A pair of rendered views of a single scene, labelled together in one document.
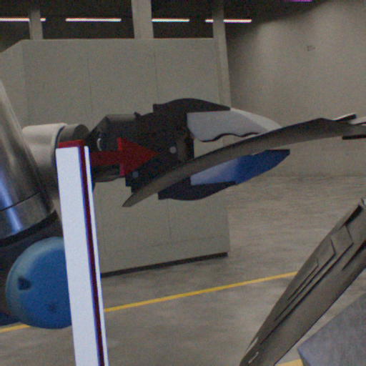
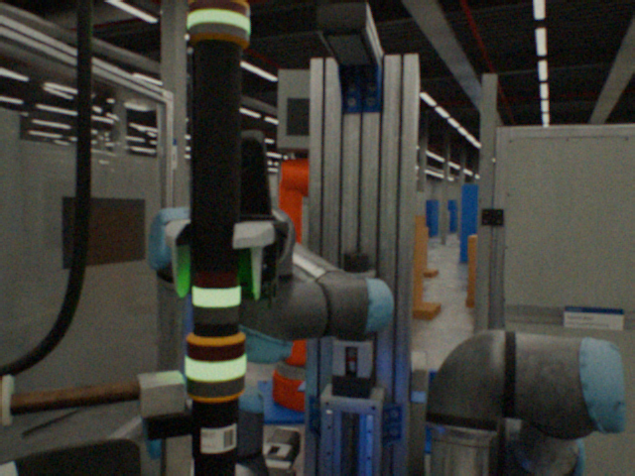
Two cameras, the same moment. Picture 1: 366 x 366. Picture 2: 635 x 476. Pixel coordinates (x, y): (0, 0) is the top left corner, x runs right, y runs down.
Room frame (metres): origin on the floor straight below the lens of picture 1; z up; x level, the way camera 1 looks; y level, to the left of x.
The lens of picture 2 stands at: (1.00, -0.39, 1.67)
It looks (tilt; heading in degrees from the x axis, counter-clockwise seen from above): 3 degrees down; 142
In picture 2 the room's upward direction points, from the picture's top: 1 degrees clockwise
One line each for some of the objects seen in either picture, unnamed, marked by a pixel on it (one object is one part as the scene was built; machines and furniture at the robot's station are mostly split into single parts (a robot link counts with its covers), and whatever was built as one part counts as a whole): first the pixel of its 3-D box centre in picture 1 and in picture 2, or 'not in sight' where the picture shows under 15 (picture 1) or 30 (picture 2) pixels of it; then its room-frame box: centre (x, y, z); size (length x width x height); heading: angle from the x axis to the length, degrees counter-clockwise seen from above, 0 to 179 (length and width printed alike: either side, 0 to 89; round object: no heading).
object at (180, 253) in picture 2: not in sight; (185, 260); (0.62, -0.21, 1.63); 0.09 x 0.03 x 0.06; 131
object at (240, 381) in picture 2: not in sight; (215, 380); (0.65, -0.20, 1.54); 0.04 x 0.04 x 0.01
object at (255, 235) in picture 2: not in sight; (253, 261); (0.65, -0.17, 1.63); 0.09 x 0.03 x 0.06; 148
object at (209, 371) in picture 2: not in sight; (215, 362); (0.65, -0.20, 1.56); 0.04 x 0.04 x 0.01
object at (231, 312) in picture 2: not in sight; (216, 311); (0.65, -0.20, 1.60); 0.03 x 0.03 x 0.01
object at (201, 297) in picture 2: not in sight; (216, 294); (0.65, -0.20, 1.61); 0.03 x 0.03 x 0.01
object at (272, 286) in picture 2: not in sight; (242, 253); (0.55, -0.13, 1.63); 0.12 x 0.08 x 0.09; 140
